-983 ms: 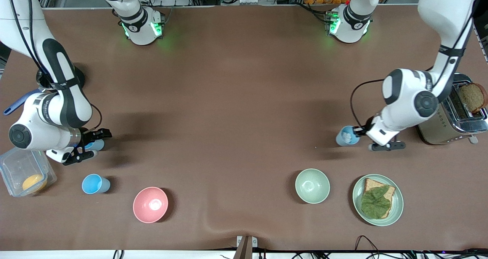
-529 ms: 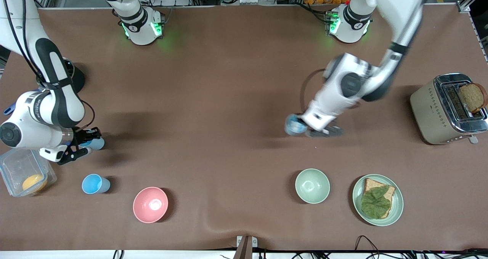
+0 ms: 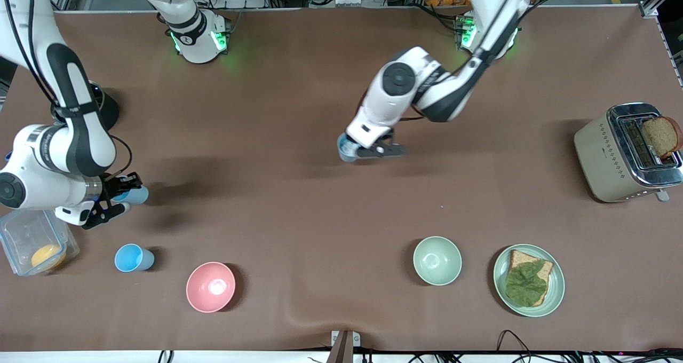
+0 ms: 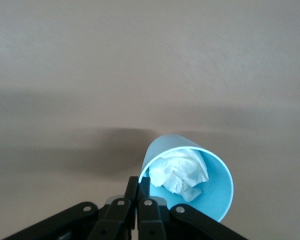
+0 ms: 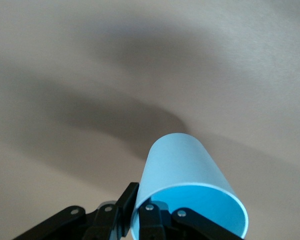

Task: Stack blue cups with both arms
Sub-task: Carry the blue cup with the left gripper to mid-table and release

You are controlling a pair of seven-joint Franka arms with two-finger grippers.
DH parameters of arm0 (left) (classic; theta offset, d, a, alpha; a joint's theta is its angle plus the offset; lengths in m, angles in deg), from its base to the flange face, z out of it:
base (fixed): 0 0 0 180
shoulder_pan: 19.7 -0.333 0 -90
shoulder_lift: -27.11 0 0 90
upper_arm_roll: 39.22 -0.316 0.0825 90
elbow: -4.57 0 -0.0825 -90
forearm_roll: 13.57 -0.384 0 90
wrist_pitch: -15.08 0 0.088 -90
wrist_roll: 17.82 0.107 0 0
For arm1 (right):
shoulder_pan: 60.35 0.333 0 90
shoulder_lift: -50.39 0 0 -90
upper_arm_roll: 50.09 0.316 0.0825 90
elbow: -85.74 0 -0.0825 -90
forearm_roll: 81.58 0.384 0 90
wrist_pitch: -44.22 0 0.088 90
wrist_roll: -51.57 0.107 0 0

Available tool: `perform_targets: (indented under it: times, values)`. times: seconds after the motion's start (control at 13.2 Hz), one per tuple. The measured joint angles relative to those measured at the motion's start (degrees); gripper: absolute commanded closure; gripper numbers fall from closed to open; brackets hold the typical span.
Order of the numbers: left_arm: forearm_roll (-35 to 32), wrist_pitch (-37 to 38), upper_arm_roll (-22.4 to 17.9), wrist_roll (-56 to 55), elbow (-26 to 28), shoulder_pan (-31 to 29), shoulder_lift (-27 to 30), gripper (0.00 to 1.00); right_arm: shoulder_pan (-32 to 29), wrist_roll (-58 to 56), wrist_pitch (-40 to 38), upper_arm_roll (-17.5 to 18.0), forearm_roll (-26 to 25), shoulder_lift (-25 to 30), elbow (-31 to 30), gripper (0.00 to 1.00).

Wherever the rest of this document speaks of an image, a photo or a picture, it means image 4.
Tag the blue cup holding tissue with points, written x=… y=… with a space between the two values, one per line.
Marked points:
x=217 y=185

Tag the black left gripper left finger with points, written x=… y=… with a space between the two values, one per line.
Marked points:
x=115 y=215

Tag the crumpled white tissue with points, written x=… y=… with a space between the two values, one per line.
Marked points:
x=180 y=172

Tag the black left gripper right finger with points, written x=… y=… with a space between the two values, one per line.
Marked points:
x=150 y=217

